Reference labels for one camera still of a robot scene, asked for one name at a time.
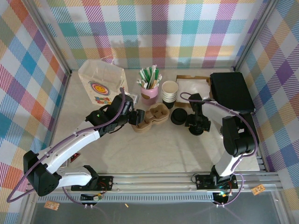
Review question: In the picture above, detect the pink straw canister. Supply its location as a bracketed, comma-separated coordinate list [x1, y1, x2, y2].
[140, 85, 159, 105]

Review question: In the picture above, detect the aluminium front rail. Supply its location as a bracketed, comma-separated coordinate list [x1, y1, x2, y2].
[25, 174, 282, 194]

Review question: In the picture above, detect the orange sticker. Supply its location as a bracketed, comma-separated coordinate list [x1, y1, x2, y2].
[251, 184, 266, 196]
[44, 201, 60, 210]

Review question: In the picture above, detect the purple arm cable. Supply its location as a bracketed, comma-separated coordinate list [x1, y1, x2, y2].
[179, 92, 257, 208]
[6, 87, 128, 207]

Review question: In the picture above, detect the aluminium frame post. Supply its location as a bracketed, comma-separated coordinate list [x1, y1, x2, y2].
[232, 0, 281, 72]
[24, 0, 73, 76]

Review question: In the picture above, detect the grey slotted cable duct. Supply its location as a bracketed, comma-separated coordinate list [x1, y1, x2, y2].
[36, 193, 217, 203]

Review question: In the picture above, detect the stack of white napkins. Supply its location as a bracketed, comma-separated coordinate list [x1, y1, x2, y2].
[177, 78, 211, 103]

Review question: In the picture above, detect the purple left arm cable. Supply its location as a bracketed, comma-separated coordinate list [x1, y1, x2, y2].
[6, 87, 128, 207]

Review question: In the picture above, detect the black yellow power connector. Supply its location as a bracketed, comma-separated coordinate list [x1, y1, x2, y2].
[214, 190, 232, 199]
[80, 192, 104, 202]

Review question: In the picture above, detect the stack of cardboard cup carriers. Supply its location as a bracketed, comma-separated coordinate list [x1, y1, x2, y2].
[130, 102, 170, 133]

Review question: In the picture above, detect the aluminium side rail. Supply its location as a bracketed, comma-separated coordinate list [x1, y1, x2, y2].
[256, 149, 267, 172]

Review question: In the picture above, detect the black hard case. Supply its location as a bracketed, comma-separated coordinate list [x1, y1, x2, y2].
[209, 71, 256, 115]

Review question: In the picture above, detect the white printed paper bag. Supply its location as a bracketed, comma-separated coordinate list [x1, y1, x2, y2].
[78, 59, 128, 105]

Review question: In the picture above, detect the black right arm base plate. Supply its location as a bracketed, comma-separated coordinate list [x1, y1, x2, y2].
[195, 174, 239, 190]

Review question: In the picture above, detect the black lidded coffee cup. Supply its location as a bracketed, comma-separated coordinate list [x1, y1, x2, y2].
[188, 127, 204, 136]

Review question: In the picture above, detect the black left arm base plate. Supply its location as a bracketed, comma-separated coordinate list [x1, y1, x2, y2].
[71, 175, 114, 192]

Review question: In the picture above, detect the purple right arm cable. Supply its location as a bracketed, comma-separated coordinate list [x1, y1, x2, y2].
[179, 92, 257, 208]

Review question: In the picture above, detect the brown cardboard napkin tray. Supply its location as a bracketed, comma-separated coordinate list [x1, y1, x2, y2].
[175, 75, 212, 110]

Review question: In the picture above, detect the stack of black lids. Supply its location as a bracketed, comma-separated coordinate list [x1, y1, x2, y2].
[170, 107, 189, 125]

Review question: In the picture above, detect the stack of paper cups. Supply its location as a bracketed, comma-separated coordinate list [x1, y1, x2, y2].
[162, 80, 179, 110]

